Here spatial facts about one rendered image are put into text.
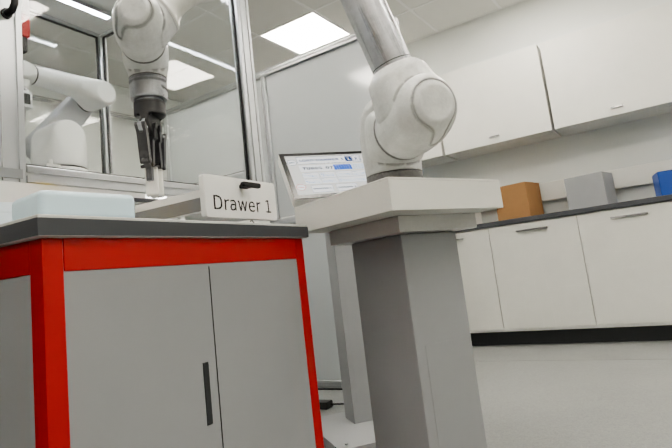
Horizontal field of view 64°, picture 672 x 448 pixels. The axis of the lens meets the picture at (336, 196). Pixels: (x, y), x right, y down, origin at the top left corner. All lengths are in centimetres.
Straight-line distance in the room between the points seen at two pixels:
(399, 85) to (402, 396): 74
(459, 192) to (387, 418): 59
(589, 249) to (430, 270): 269
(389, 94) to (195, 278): 60
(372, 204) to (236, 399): 49
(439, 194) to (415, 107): 21
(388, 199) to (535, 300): 300
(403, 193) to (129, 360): 64
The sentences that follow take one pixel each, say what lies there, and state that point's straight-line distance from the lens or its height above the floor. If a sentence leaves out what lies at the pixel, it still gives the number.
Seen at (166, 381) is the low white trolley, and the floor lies 51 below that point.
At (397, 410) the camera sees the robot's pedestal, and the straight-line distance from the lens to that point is 141.
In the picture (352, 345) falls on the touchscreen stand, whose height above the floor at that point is 35.
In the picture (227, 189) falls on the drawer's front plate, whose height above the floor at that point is 89.
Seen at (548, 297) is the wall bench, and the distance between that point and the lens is 405.
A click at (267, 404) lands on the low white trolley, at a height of 41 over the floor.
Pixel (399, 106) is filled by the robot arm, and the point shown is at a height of 99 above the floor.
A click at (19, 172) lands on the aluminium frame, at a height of 97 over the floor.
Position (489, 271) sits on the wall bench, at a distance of 414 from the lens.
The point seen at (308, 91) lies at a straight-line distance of 344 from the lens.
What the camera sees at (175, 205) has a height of 87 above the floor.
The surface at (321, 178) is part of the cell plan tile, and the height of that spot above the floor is 105.
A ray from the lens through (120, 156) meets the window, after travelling 168.
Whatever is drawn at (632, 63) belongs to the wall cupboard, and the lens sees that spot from 446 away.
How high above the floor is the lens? 64
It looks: 9 degrees up
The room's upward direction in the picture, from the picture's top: 7 degrees counter-clockwise
